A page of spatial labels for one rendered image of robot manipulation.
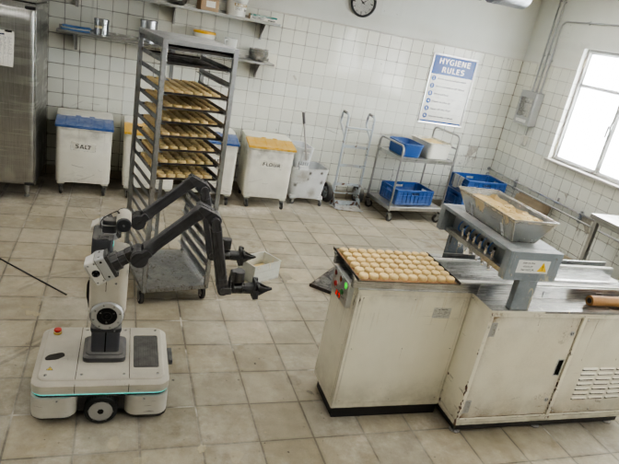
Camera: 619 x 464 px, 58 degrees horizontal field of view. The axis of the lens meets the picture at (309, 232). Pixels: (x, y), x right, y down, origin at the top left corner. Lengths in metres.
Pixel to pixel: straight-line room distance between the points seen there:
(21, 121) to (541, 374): 4.73
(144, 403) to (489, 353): 1.85
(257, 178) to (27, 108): 2.36
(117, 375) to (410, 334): 1.55
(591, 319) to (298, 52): 4.52
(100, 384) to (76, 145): 3.46
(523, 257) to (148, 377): 1.99
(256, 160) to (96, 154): 1.65
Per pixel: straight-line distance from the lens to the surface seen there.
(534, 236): 3.18
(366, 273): 2.87
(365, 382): 3.24
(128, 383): 3.01
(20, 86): 5.73
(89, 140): 6.03
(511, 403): 3.60
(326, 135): 7.06
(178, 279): 4.21
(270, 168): 6.27
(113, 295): 2.91
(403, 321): 3.10
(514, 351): 3.36
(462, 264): 3.50
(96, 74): 6.56
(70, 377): 3.02
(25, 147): 5.84
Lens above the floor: 2.05
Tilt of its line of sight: 20 degrees down
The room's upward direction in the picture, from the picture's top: 11 degrees clockwise
